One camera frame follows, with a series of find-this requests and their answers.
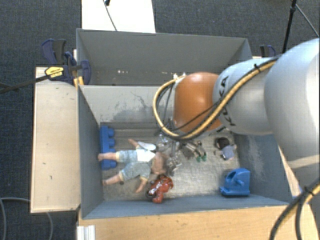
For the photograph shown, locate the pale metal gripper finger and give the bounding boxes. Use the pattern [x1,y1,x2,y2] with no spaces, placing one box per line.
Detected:
[165,164,181,177]
[168,154,184,167]

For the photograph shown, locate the grey metal bin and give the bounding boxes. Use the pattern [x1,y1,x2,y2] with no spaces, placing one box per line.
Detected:
[75,28,295,220]

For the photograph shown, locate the doll in pale blue clothes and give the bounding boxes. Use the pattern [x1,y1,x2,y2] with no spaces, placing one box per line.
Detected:
[97,138,170,194]

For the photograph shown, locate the small dark-haired grey figure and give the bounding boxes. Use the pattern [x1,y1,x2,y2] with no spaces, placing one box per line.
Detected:
[214,136,238,161]

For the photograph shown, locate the blue plastic toy piece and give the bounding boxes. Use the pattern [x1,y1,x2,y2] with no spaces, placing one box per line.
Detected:
[219,167,252,198]

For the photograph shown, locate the blue toy building block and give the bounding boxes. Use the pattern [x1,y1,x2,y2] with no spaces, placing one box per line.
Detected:
[99,125,117,171]

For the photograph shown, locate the pale wood flat board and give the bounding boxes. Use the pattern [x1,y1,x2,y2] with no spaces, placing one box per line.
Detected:
[30,66,82,214]

